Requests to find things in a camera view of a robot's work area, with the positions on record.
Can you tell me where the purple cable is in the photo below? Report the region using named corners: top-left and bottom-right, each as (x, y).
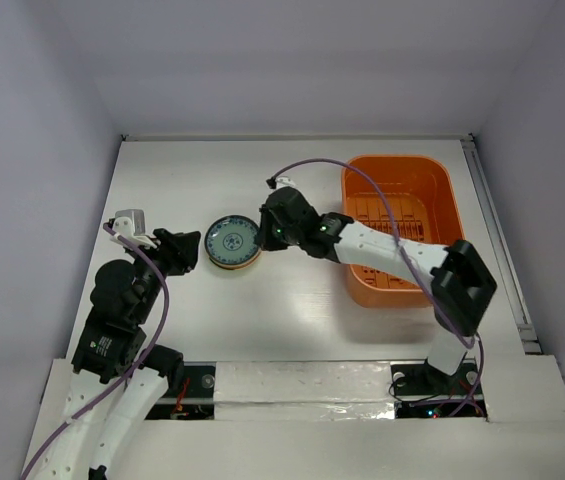
top-left (266, 158), bottom-right (486, 419)
top-left (19, 222), bottom-right (171, 479)

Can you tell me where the orange dish rack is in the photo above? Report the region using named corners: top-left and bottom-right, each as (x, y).
top-left (341, 155), bottom-right (464, 308)

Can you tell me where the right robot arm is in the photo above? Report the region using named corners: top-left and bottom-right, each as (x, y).
top-left (257, 187), bottom-right (497, 392)

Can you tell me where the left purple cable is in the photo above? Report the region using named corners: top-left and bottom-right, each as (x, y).
top-left (19, 222), bottom-right (171, 479)

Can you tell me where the brown rimmed plate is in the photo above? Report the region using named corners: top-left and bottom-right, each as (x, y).
top-left (209, 257), bottom-right (259, 271)

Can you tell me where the aluminium rail right side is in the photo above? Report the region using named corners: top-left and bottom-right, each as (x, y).
top-left (460, 135), bottom-right (544, 355)

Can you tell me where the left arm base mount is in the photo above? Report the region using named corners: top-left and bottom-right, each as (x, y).
top-left (146, 363), bottom-right (216, 421)

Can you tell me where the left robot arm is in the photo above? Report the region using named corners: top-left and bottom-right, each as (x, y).
top-left (21, 221), bottom-right (201, 479)

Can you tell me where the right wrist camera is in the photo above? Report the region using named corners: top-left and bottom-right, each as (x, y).
top-left (266, 175), bottom-right (297, 190)

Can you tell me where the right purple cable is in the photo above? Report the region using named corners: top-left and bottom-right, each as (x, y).
top-left (266, 158), bottom-right (486, 419)

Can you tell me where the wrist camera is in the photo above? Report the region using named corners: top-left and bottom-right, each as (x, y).
top-left (103, 209), bottom-right (155, 248)
top-left (266, 175), bottom-right (297, 190)

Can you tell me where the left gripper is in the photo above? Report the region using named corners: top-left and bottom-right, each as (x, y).
top-left (127, 225), bottom-right (201, 321)

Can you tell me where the dark patterned plate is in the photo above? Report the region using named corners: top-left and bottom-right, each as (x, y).
top-left (203, 215), bottom-right (260, 264)

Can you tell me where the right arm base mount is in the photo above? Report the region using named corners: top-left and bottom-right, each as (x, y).
top-left (388, 360), bottom-right (487, 419)

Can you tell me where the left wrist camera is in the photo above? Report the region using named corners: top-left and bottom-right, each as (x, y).
top-left (103, 209), bottom-right (155, 248)

